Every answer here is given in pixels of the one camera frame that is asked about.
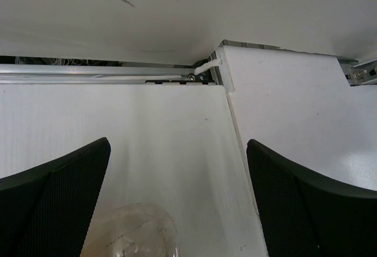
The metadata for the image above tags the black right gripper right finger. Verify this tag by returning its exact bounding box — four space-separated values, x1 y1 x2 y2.
246 139 376 256

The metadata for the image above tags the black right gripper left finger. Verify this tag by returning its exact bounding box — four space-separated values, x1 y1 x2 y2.
1 137 111 256

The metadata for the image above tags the clear plastic bottle white cap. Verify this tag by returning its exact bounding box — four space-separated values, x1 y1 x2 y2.
80 203 180 256

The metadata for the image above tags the white foam board panel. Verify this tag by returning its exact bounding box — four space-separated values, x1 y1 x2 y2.
219 46 376 190

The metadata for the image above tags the aluminium frame rail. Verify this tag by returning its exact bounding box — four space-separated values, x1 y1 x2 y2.
1 64 217 85

